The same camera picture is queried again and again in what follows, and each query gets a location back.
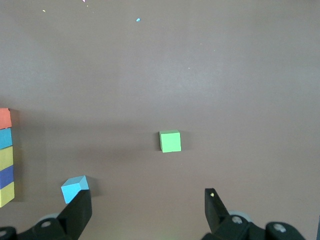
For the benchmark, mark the brown table cover sheet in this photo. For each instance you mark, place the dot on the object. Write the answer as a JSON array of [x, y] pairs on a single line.
[[200, 87]]

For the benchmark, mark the purple foam cube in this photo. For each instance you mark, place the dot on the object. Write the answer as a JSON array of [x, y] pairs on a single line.
[[6, 177]]

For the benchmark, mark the orange foam cube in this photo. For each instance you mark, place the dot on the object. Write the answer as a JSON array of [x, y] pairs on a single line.
[[5, 118]]

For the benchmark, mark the green foam cube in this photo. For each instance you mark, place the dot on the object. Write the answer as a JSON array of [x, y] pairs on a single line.
[[170, 141]]

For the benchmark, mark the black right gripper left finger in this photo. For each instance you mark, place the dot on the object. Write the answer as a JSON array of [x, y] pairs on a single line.
[[75, 215]]

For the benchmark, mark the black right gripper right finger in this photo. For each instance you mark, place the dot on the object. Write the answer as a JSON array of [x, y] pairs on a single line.
[[217, 220]]

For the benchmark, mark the light blue foam cube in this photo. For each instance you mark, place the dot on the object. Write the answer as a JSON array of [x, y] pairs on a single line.
[[71, 190], [5, 138]]

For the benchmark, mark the yellow foam cube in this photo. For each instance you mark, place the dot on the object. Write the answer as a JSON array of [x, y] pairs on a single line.
[[6, 158], [6, 195]]

